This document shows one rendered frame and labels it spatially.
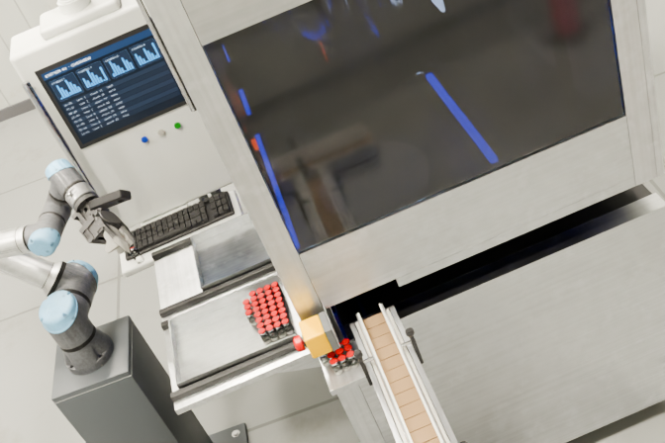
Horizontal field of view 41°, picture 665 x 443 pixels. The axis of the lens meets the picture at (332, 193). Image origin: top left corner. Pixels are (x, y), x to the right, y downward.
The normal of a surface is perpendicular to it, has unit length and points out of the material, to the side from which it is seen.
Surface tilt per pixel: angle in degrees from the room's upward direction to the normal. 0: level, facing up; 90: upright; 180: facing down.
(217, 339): 0
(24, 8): 90
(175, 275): 0
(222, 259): 0
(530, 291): 90
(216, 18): 90
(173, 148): 90
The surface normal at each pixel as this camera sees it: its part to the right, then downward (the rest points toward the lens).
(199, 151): 0.26, 0.53
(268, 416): -0.30, -0.75
